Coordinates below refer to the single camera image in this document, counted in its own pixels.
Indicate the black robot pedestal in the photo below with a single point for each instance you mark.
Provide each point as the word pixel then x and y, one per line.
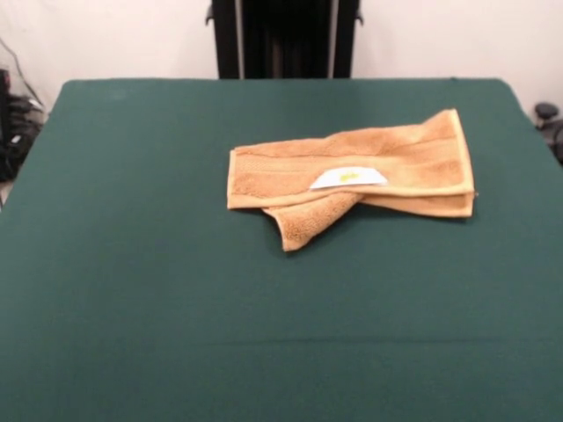
pixel 286 39

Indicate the tan terry towel white label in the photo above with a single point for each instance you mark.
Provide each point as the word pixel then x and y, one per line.
pixel 352 162

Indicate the black office chair base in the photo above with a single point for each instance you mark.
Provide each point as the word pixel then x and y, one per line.
pixel 547 112
pixel 17 123

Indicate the dark green table cloth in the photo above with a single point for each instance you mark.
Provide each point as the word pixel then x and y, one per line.
pixel 132 307

